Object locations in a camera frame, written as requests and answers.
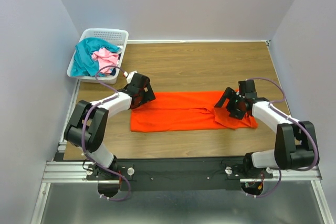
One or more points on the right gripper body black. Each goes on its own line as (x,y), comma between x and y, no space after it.
(236,110)

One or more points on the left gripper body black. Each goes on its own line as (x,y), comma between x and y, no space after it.
(140,102)

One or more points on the orange t shirt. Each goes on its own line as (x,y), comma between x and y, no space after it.
(186,111)

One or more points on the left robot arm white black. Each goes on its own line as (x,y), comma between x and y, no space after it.
(87,124)

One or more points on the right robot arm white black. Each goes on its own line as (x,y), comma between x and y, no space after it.
(295,144)

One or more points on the pink t shirt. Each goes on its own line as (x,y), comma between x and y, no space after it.
(106,60)

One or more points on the teal t shirt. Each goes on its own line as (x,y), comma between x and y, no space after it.
(86,63)

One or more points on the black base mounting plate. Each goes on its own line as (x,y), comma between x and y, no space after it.
(170,174)

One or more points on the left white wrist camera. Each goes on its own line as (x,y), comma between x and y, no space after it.
(129,76)

